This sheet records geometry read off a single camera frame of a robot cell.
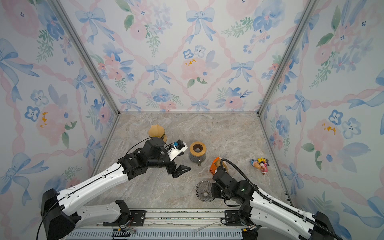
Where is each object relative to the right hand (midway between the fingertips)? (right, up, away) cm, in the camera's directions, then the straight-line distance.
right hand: (209, 190), depth 78 cm
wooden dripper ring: (-25, +27, +8) cm, 38 cm away
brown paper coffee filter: (-31, +31, +11) cm, 45 cm away
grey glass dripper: (-3, -2, +3) cm, 4 cm away
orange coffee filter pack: (+4, +13, +4) cm, 14 cm away
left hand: (-12, +18, -8) cm, 23 cm away
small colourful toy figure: (+32, +11, +12) cm, 36 cm away
